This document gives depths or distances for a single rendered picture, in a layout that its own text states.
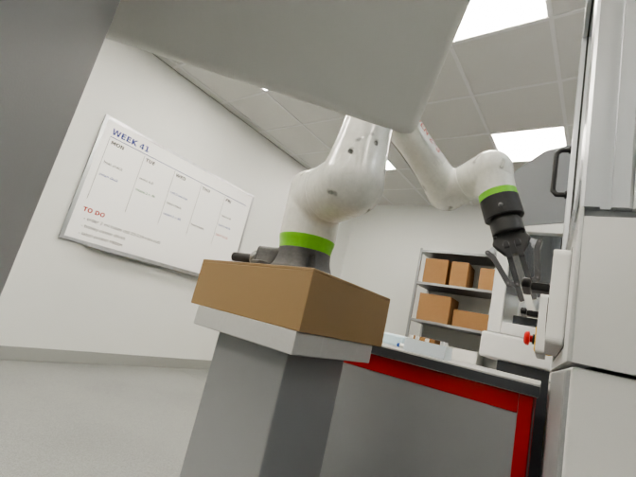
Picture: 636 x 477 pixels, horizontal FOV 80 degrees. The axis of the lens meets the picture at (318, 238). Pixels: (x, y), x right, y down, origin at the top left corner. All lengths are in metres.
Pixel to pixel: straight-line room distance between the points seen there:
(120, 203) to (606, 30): 3.58
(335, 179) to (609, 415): 0.50
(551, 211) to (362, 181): 1.28
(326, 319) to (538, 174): 1.42
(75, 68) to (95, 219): 3.51
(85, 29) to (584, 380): 0.42
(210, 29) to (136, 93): 3.73
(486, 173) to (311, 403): 0.69
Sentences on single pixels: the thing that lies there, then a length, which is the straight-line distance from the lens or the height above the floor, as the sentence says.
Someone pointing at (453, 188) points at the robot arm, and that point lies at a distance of 1.09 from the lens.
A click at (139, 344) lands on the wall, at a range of 4.06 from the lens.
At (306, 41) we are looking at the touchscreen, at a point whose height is 0.96.
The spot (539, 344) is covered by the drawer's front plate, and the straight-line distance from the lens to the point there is 0.82.
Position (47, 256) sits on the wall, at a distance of 3.62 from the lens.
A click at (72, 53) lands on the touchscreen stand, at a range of 0.19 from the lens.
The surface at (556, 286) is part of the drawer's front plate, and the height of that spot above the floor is 0.88.
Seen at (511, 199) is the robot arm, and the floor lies 1.17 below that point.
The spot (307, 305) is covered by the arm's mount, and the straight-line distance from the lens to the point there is 0.66.
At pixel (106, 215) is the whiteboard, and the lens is 3.73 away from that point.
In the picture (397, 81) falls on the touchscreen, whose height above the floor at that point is 0.95.
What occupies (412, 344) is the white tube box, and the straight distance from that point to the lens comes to 1.22.
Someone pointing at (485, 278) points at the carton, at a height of 1.70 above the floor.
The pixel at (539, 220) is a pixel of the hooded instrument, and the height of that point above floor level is 1.40.
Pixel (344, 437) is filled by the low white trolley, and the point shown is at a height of 0.49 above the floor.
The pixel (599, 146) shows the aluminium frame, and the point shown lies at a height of 1.01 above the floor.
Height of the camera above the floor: 0.78
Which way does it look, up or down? 12 degrees up
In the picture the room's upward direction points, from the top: 13 degrees clockwise
